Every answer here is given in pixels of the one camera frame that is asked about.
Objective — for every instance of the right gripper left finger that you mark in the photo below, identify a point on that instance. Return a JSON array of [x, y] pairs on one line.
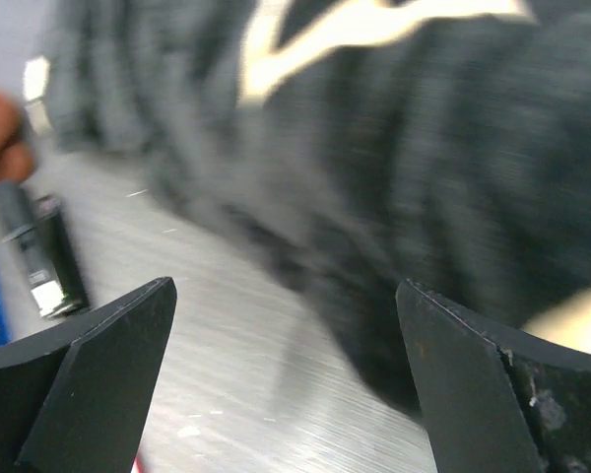
[[75, 396]]

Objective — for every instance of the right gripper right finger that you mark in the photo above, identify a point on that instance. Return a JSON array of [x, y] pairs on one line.
[[494, 398]]

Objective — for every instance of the brown folded cloth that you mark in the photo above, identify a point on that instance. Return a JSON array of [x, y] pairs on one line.
[[16, 157]]

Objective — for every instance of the black floral plush blanket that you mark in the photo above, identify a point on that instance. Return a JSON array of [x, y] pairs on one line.
[[346, 146]]

